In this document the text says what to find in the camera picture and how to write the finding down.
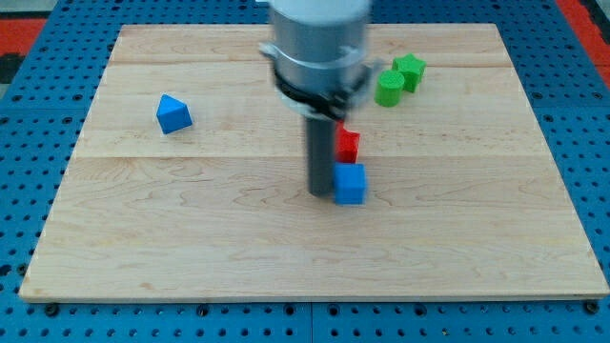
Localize green cylinder block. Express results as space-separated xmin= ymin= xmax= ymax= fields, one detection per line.
xmin=374 ymin=70 xmax=405 ymax=108

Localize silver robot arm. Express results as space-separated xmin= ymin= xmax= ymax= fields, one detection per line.
xmin=259 ymin=0 xmax=376 ymax=197

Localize blue triangular prism block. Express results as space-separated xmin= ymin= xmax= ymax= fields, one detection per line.
xmin=156 ymin=94 xmax=193 ymax=134

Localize green star block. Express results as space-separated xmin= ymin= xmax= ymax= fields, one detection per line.
xmin=392 ymin=53 xmax=427 ymax=92

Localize red star block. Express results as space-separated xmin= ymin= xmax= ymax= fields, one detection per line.
xmin=335 ymin=122 xmax=360 ymax=164

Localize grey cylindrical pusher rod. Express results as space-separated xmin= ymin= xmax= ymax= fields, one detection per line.
xmin=305 ymin=118 xmax=336 ymax=196

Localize wooden board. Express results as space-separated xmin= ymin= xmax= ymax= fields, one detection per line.
xmin=19 ymin=24 xmax=609 ymax=303

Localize blue cube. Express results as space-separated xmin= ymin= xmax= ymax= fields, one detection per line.
xmin=334 ymin=162 xmax=368 ymax=205

